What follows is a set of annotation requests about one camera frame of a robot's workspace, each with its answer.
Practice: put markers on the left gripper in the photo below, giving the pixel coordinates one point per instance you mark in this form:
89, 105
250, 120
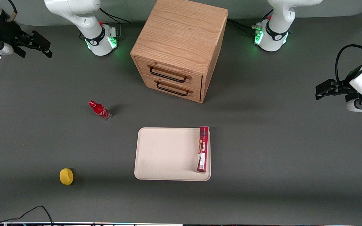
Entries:
346, 82

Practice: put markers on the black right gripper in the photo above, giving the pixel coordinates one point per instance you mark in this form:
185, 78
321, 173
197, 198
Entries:
10, 33

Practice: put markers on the red coke bottle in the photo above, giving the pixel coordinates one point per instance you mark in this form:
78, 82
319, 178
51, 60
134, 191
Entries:
101, 110

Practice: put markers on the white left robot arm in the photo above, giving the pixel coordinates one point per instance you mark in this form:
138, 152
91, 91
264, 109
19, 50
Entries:
276, 34

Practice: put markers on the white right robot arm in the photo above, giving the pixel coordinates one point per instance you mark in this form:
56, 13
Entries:
90, 28

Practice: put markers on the beige plastic tray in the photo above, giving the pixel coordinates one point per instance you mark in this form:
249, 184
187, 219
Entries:
168, 153

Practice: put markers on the yellow lemon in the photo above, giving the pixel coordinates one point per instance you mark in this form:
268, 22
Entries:
66, 176

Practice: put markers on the wooden drawer cabinet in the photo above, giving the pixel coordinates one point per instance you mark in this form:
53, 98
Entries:
181, 37

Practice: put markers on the red cookie box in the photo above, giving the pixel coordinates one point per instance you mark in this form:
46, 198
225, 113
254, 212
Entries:
203, 150

